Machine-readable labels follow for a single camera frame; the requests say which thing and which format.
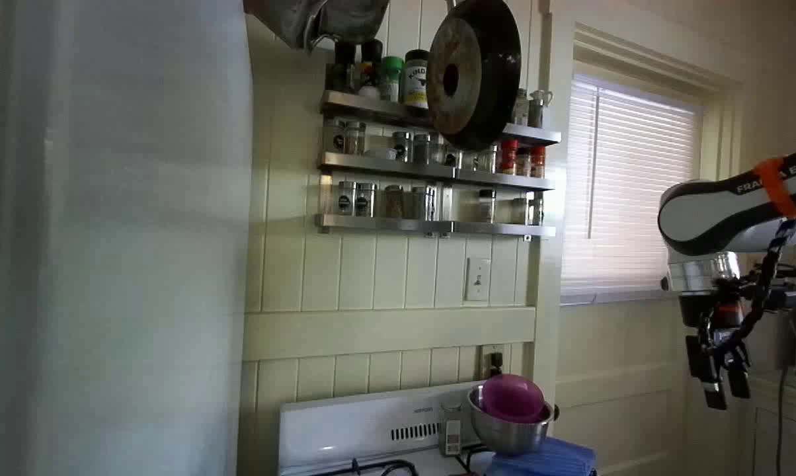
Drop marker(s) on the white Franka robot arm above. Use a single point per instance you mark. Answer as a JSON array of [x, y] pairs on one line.
[[724, 213]]

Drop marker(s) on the small glass spice jar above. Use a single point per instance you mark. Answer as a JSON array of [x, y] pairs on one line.
[[525, 209], [482, 206], [346, 198], [365, 198], [351, 139]]

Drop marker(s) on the white gas stove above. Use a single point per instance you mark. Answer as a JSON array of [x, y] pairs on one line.
[[346, 427]]

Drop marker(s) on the black stove burner grate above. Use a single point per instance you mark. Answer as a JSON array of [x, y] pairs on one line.
[[372, 465]]

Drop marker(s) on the window with white blinds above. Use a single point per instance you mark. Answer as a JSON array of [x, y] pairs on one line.
[[626, 176]]

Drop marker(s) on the black spice bottle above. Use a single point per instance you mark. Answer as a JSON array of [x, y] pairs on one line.
[[346, 67], [372, 67]]

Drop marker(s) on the blue cloth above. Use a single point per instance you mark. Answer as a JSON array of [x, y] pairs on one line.
[[557, 461]]

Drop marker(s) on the cream wall light switch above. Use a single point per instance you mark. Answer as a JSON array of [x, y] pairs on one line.
[[478, 281]]

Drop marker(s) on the white refrigerator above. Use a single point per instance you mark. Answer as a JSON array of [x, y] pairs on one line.
[[108, 264]]

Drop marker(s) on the grey hanging pot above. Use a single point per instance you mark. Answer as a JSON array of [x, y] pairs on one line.
[[309, 16]]

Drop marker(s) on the green lid spice bottle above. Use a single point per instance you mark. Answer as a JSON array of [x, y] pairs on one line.
[[393, 79]]

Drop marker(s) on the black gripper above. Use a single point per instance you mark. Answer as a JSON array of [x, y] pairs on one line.
[[716, 318]]

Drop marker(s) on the silver metal bowl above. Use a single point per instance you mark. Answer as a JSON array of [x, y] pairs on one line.
[[506, 433]]

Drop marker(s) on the metal wall spice rack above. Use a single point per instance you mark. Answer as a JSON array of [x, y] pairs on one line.
[[432, 173]]

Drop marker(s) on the black frying pan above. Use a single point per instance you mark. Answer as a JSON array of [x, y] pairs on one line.
[[484, 79]]

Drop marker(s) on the black wall device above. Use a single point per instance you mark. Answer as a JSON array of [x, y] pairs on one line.
[[494, 362]]

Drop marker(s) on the large black lid spice jar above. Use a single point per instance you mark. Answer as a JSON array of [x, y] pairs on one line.
[[416, 79]]

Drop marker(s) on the red lid spice jar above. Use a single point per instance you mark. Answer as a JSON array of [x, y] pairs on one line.
[[537, 161], [511, 156]]

